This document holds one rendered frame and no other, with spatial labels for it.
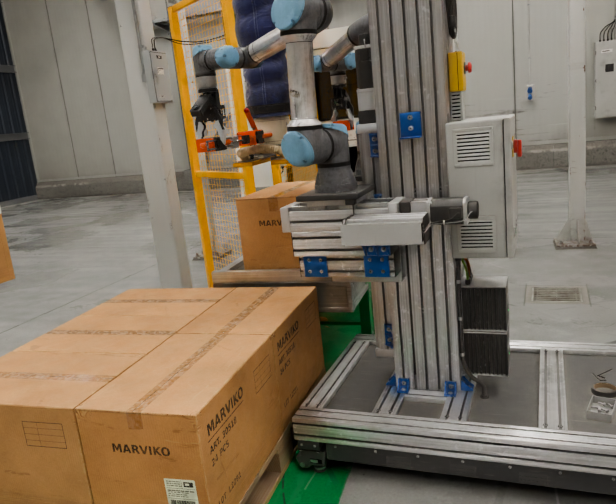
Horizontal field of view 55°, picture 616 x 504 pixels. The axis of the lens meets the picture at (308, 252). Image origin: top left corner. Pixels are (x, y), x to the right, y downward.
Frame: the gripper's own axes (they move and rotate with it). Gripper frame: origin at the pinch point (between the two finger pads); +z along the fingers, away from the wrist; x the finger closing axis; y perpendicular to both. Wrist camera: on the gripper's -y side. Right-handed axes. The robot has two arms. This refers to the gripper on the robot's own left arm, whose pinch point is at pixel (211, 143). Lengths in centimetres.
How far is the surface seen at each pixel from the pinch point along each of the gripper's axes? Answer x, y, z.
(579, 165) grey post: -147, 338, 57
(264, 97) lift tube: -1, 50, -16
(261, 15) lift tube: -4, 50, -50
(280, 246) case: 1, 53, 53
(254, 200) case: 11, 53, 30
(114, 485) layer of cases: 3, -78, 94
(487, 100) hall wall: -33, 930, 3
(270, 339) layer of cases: -23, -18, 71
